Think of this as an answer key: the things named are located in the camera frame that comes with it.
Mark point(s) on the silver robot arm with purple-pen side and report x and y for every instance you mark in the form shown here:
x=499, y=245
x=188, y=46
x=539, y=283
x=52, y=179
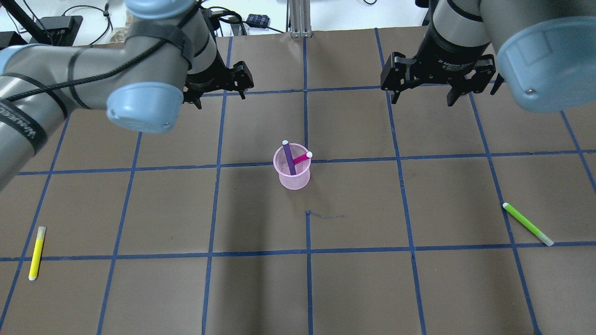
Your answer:
x=169, y=57

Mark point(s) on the pink mesh cup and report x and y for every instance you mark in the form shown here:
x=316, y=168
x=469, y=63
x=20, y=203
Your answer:
x=303, y=175

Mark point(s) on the yellow marker pen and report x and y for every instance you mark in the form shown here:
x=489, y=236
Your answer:
x=37, y=254

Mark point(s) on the silver robot arm with pink-pen side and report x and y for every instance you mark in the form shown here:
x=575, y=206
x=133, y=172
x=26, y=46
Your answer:
x=544, y=50

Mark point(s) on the black gripper purple-pen side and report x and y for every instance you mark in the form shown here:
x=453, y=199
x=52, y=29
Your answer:
x=208, y=78

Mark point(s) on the purple marker pen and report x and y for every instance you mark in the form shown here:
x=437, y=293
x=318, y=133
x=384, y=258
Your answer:
x=289, y=158

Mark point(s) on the pink marker pen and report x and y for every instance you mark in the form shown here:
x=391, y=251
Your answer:
x=304, y=157

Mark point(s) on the black power adapter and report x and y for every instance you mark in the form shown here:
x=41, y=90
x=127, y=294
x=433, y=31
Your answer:
x=258, y=20

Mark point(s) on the black gripper pink-pen side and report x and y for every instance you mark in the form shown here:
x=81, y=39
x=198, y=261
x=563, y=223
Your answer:
x=444, y=61

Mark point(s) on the aluminium frame post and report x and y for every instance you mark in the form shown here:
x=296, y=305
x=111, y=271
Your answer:
x=299, y=18

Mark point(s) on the green marker pen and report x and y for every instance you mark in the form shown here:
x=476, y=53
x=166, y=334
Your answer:
x=527, y=224

